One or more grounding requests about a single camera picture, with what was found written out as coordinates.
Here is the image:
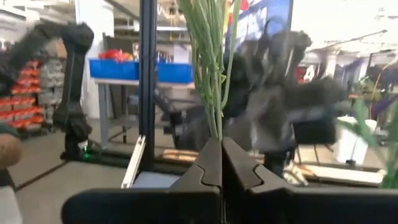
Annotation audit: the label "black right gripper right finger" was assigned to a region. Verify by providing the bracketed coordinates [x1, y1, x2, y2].
[222, 136, 398, 224]

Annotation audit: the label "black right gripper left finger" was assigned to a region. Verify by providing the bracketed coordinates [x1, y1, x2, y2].
[61, 136, 223, 224]

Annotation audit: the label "red flower bunch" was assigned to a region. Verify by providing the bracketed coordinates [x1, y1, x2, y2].
[178, 0, 243, 141]

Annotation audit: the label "purple flower bunch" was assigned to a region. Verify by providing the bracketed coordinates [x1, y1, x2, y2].
[337, 58, 398, 175]

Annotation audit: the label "green glass vase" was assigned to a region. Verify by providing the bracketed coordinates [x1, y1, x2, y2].
[381, 161, 398, 189]

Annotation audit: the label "white container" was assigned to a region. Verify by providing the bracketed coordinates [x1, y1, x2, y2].
[334, 115, 377, 166]

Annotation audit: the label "blue poster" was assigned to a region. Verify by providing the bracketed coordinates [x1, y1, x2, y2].
[226, 0, 294, 60]

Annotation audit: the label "grey metal table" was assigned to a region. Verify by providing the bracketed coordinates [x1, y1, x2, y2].
[93, 78, 195, 150]

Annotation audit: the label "blue plastic bin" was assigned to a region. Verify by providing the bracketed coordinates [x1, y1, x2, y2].
[89, 58, 194, 84]

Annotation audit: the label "red items pile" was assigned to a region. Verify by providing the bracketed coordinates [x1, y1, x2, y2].
[98, 49, 134, 62]

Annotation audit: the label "orange stacked packages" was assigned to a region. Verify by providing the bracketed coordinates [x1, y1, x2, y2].
[0, 58, 44, 130]

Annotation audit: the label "silver aluminium rail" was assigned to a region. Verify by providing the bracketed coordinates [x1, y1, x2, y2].
[121, 134, 146, 190]

